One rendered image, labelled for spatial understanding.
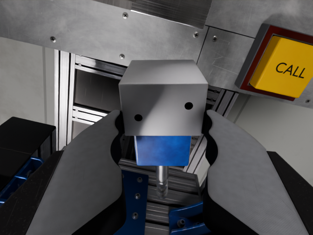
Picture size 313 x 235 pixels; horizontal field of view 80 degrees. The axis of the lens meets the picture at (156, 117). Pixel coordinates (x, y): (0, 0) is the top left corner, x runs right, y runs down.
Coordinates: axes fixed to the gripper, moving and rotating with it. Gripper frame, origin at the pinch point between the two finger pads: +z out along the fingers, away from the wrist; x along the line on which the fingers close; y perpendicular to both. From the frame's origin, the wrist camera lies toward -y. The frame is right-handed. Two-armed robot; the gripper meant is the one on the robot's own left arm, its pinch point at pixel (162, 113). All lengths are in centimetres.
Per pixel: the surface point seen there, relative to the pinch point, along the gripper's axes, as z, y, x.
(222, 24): 15.1, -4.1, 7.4
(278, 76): 11.4, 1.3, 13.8
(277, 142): 95, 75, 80
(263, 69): 11.6, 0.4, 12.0
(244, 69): 13.9, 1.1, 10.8
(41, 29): 15.1, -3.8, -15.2
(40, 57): 95, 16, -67
